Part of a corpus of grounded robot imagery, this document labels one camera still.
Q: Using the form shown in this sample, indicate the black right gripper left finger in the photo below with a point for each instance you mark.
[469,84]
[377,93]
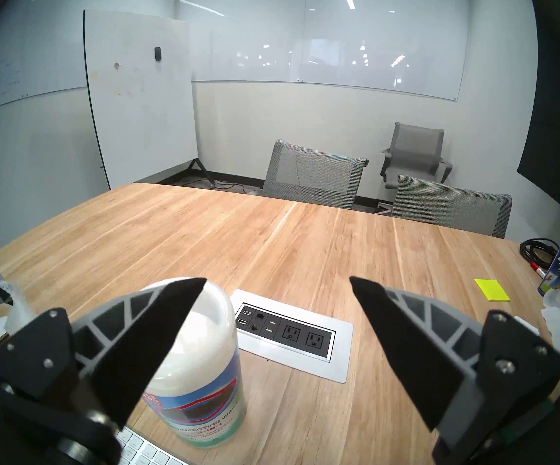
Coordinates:
[115,352]

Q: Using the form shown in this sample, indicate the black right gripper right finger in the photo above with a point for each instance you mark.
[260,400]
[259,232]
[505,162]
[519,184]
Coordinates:
[435,362]

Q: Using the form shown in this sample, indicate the white disinfecting wipe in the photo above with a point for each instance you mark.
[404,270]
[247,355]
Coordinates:
[20,306]

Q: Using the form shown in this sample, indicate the disinfecting wipes canister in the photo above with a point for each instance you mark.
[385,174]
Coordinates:
[202,372]

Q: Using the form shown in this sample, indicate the yellow sticky note pad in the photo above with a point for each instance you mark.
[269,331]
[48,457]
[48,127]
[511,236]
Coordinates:
[492,289]

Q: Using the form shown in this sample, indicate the white power adapter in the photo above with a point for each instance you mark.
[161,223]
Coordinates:
[526,324]

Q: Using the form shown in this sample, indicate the white keyboard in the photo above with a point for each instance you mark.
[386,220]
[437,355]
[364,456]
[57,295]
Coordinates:
[146,452]

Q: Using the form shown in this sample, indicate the red marker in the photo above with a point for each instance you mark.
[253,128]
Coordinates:
[537,269]

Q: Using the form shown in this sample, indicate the table power outlet panel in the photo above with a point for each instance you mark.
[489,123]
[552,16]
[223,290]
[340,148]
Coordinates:
[292,331]

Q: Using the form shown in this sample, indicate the low grey mesh chair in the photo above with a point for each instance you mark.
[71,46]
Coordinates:
[449,207]

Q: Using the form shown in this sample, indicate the mobile whiteboard on stand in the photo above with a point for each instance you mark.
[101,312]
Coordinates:
[139,100]

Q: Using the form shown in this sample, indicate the grey armrest chair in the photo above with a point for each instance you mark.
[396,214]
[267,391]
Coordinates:
[415,144]

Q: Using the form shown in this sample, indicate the wide grey mesh chair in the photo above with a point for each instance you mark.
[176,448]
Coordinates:
[314,176]

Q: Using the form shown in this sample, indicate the black whiteboard eraser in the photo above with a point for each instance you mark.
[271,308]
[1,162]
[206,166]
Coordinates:
[157,53]

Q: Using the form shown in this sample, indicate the written-on wall whiteboard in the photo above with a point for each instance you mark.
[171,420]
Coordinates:
[23,47]

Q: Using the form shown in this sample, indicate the glass wall whiteboard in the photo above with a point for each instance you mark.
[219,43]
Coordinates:
[333,38]

